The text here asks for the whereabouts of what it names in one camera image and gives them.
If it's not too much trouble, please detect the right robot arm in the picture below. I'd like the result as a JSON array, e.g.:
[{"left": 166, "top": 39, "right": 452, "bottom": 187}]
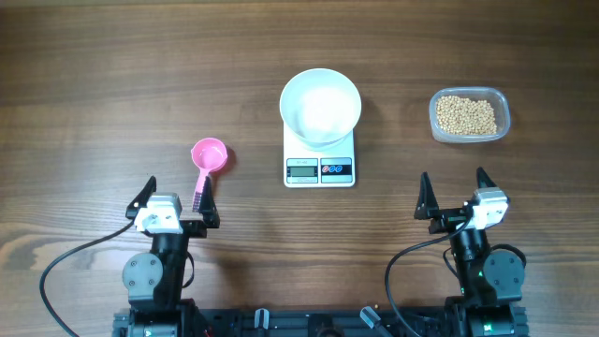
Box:
[{"left": 415, "top": 168, "right": 529, "bottom": 337}]

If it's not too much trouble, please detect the pile of soybeans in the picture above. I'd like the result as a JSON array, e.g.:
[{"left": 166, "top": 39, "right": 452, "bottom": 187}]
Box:
[{"left": 435, "top": 95, "right": 498, "bottom": 136}]

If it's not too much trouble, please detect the pink plastic measuring scoop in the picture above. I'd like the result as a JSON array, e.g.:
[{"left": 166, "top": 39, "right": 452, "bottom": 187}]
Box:
[{"left": 191, "top": 138, "right": 228, "bottom": 212}]

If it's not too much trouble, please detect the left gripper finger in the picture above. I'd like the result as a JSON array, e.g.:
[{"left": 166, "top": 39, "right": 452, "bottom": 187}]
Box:
[
  {"left": 197, "top": 177, "right": 220, "bottom": 228},
  {"left": 125, "top": 176, "right": 157, "bottom": 220}
]

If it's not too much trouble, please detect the right black camera cable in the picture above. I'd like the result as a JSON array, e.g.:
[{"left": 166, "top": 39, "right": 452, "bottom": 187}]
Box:
[{"left": 384, "top": 217, "right": 474, "bottom": 337}]

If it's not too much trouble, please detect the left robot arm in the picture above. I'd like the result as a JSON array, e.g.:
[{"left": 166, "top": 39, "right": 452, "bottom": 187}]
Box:
[{"left": 112, "top": 177, "right": 220, "bottom": 337}]

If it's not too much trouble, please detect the black camera cable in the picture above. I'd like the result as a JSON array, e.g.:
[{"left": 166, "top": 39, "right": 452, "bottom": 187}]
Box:
[
  {"left": 38, "top": 219, "right": 137, "bottom": 337},
  {"left": 384, "top": 217, "right": 474, "bottom": 337}
]

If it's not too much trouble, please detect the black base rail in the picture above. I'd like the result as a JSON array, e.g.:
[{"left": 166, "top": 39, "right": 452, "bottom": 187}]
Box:
[{"left": 111, "top": 305, "right": 530, "bottom": 337}]

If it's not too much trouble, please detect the clear plastic container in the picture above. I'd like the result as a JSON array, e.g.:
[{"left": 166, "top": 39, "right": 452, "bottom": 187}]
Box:
[{"left": 429, "top": 87, "right": 511, "bottom": 143}]

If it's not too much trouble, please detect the left black camera cable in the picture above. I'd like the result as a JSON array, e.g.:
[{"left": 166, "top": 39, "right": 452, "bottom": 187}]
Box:
[{"left": 38, "top": 219, "right": 137, "bottom": 337}]

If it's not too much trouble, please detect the white digital kitchen scale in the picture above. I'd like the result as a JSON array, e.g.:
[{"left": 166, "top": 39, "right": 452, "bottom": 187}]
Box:
[{"left": 283, "top": 125, "right": 357, "bottom": 188}]

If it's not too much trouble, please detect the white bowl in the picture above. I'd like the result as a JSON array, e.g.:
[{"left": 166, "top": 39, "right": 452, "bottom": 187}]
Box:
[{"left": 279, "top": 68, "right": 362, "bottom": 152}]

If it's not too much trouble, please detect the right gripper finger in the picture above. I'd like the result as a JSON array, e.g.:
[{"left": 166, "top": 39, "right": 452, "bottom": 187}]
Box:
[
  {"left": 414, "top": 171, "right": 440, "bottom": 220},
  {"left": 476, "top": 167, "right": 497, "bottom": 188}
]

